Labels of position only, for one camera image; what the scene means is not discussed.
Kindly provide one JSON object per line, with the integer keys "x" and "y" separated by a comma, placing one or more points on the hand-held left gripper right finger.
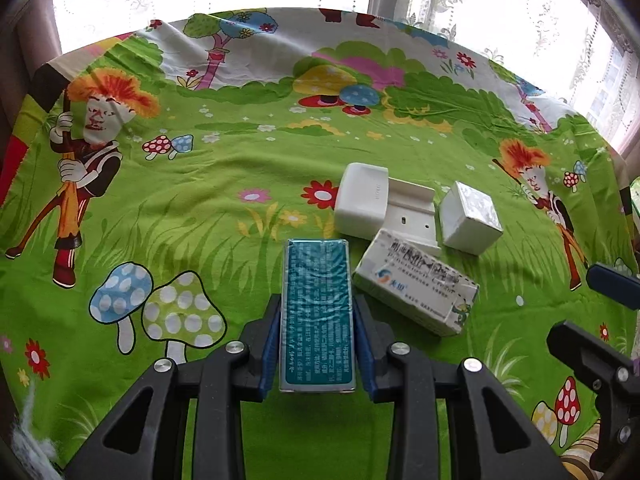
{"x": 362, "y": 355}

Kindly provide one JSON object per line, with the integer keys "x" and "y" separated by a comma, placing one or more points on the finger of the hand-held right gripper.
{"x": 612, "y": 280}
{"x": 615, "y": 385}

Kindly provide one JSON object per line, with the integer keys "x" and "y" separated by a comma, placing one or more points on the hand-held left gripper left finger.
{"x": 270, "y": 345}

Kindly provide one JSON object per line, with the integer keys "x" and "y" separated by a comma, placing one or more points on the teal box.
{"x": 317, "y": 310}

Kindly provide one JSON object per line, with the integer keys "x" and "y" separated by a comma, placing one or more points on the white plastic bracket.
{"x": 407, "y": 215}

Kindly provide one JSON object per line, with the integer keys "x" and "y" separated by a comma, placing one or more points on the long white medicine box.
{"x": 415, "y": 287}

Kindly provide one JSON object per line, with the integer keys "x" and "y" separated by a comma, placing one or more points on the green cartoon printed blanket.
{"x": 200, "y": 220}

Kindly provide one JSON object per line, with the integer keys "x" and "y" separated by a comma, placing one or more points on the white cube box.
{"x": 470, "y": 222}

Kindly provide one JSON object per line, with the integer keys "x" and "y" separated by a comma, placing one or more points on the white rounded plastic box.
{"x": 360, "y": 200}

